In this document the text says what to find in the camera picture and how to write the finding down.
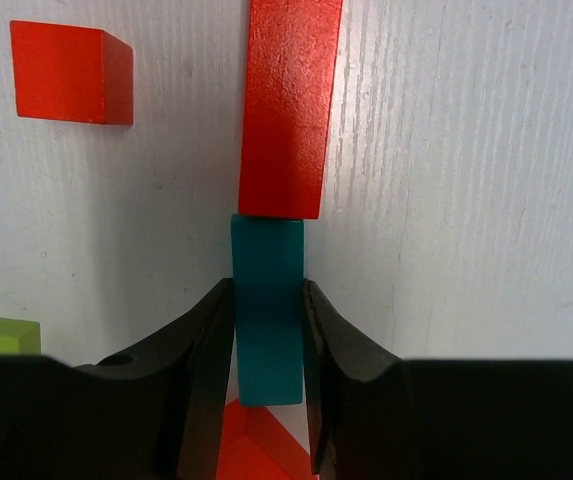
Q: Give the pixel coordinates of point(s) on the red arch block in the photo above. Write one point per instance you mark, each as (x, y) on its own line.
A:
(291, 59)

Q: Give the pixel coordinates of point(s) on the red rectangular block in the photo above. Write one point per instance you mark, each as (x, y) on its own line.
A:
(255, 445)

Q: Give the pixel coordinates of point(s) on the teal long block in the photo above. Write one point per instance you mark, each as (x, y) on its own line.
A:
(268, 275)

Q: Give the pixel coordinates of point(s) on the small green cube block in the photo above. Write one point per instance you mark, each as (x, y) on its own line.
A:
(19, 337)

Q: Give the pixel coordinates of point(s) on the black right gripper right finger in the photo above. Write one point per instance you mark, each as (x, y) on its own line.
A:
(355, 395)

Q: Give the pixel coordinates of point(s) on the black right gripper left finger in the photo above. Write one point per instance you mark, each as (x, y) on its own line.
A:
(188, 363)

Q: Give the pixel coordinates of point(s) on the small red cube block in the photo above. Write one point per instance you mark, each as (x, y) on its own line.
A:
(72, 73)

